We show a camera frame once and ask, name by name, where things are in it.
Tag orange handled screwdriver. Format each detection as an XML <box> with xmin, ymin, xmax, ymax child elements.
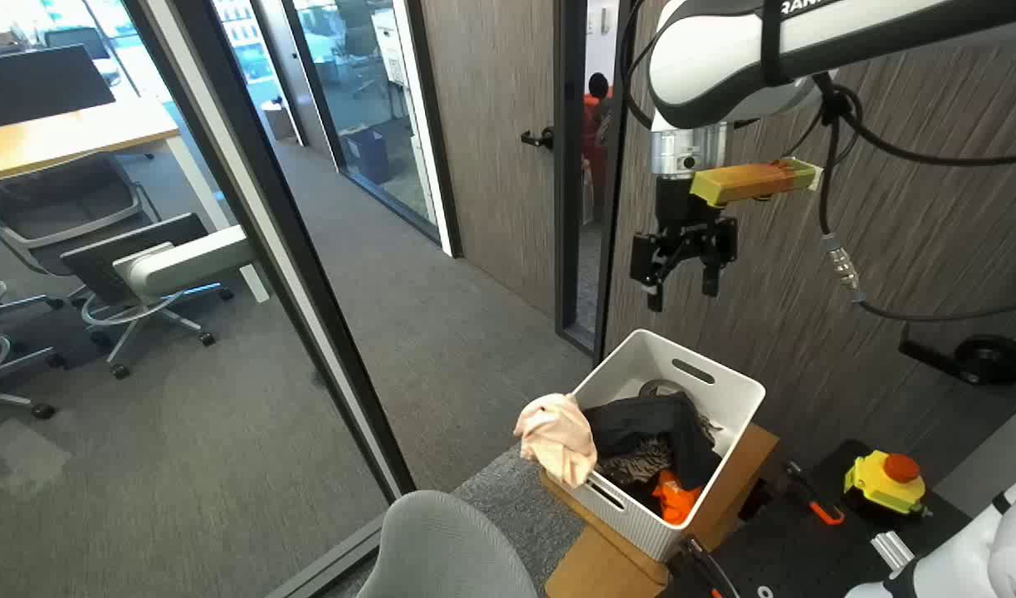
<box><xmin>785</xmin><ymin>460</ymin><xmax>850</xmax><ymax>528</ymax></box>

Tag wooden door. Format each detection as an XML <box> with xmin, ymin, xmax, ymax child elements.
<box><xmin>418</xmin><ymin>0</ymin><xmax>592</xmax><ymax>342</ymax></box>

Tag brown patterned garment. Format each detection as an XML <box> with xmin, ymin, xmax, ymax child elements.
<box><xmin>610</xmin><ymin>434</ymin><xmax>677</xmax><ymax>488</ymax></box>

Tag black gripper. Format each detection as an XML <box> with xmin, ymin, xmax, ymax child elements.
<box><xmin>627</xmin><ymin>177</ymin><xmax>743</xmax><ymax>315</ymax></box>

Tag white plastic basket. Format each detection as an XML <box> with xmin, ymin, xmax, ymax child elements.
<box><xmin>538</xmin><ymin>326</ymin><xmax>770</xmax><ymax>566</ymax></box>

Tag orange garment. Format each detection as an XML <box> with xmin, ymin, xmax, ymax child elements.
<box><xmin>652</xmin><ymin>469</ymin><xmax>708</xmax><ymax>526</ymax></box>

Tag thin black looping cable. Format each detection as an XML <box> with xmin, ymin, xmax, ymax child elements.
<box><xmin>620</xmin><ymin>0</ymin><xmax>662</xmax><ymax>131</ymax></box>

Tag grey mesh office chair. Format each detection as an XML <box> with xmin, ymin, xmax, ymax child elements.
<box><xmin>0</xmin><ymin>160</ymin><xmax>164</xmax><ymax>279</ymax></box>

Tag black garment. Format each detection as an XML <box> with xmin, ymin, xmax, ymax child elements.
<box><xmin>582</xmin><ymin>379</ymin><xmax>725</xmax><ymax>491</ymax></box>

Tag black cable with white connector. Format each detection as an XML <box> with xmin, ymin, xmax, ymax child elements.
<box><xmin>811</xmin><ymin>72</ymin><xmax>1016</xmax><ymax>326</ymax></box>

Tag black backed office chair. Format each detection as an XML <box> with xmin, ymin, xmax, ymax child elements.
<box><xmin>55</xmin><ymin>211</ymin><xmax>257</xmax><ymax>383</ymax></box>

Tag yellow orange wrist camera mount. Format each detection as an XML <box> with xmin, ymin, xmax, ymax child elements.
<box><xmin>687</xmin><ymin>158</ymin><xmax>827</xmax><ymax>211</ymax></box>

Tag black lever door handle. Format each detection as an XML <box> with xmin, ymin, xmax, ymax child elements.
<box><xmin>895</xmin><ymin>331</ymin><xmax>1016</xmax><ymax>390</ymax></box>

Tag peach shirt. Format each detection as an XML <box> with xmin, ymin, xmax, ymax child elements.
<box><xmin>513</xmin><ymin>391</ymin><xmax>601</xmax><ymax>491</ymax></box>

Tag grey chair back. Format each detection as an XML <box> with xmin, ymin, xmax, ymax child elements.
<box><xmin>351</xmin><ymin>488</ymin><xmax>542</xmax><ymax>598</ymax></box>

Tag wooden top desk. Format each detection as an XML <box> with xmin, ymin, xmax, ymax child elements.
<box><xmin>0</xmin><ymin>97</ymin><xmax>275</xmax><ymax>307</ymax></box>

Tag black waste bin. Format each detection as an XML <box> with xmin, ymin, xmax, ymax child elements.
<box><xmin>340</xmin><ymin>122</ymin><xmax>397</xmax><ymax>185</ymax></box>

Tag black table mat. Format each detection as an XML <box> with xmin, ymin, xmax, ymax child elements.
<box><xmin>683</xmin><ymin>439</ymin><xmax>976</xmax><ymax>598</ymax></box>

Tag black orange tool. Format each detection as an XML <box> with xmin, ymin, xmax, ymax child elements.
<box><xmin>664</xmin><ymin>536</ymin><xmax>743</xmax><ymax>598</ymax></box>

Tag black computer monitor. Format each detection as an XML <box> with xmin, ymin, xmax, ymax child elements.
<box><xmin>0</xmin><ymin>42</ymin><xmax>120</xmax><ymax>132</ymax></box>

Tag person in orange clothes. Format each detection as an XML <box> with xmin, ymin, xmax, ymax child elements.
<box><xmin>577</xmin><ymin>69</ymin><xmax>620</xmax><ymax>232</ymax></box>

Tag black glass partition frame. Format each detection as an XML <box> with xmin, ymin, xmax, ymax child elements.
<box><xmin>124</xmin><ymin>0</ymin><xmax>418</xmax><ymax>497</ymax></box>

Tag yellow emergency stop button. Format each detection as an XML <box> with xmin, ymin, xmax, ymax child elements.
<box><xmin>840</xmin><ymin>444</ymin><xmax>934</xmax><ymax>517</ymax></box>

